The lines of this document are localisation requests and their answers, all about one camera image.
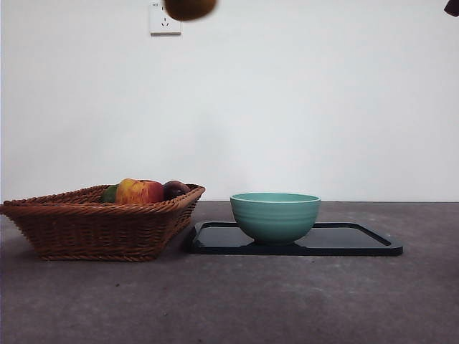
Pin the green avocado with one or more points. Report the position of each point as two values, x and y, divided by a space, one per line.
109 195

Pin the teal ribbed bowl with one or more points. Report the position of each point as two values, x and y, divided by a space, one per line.
276 222

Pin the black rectangular tray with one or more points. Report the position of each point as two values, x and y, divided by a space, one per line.
340 240

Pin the brown kiwi fruit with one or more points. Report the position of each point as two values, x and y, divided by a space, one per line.
190 9

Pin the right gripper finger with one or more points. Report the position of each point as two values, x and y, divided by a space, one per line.
453 7

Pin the red yellow apple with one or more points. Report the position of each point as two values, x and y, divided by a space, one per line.
140 191

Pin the dark red plum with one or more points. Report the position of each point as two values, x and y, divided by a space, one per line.
175 190

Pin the brown wicker basket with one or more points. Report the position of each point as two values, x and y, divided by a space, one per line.
93 233

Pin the white wall socket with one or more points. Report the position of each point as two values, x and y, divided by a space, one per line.
165 28

